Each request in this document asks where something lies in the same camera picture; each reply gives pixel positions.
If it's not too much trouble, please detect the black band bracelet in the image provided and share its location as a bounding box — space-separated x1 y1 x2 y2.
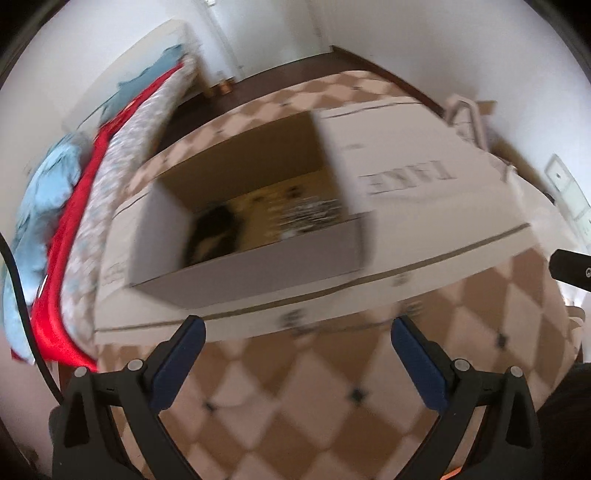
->
186 204 246 267

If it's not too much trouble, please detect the white power strip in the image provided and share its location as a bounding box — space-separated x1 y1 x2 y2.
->
545 154 591 223

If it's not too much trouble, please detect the checkered printed table cloth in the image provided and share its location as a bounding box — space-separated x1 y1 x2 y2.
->
92 69 583 480

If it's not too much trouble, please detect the checkered bed sheet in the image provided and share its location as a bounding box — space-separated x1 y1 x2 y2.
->
61 58 200 357

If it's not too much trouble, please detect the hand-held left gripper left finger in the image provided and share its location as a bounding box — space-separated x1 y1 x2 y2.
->
52 315 207 480

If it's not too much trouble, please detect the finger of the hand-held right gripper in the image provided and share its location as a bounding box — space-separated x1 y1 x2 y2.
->
549 249 591 292

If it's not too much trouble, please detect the red blanket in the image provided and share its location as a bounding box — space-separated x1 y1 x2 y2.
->
31 64 185 372

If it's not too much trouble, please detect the black cable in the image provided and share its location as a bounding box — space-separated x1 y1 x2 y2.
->
0 233 64 408

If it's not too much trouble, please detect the blue pillow cloth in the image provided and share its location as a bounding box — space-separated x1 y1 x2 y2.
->
98 45 186 126

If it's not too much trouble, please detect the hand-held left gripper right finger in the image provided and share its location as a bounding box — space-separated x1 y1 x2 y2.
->
390 315 544 480

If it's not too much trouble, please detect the cardboard box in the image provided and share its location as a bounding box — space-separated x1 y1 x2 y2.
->
127 111 378 311

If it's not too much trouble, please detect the silver chain bracelet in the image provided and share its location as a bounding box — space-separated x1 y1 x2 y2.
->
281 195 346 232

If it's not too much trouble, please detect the light blue duvet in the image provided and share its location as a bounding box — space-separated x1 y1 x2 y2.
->
2 137 92 365

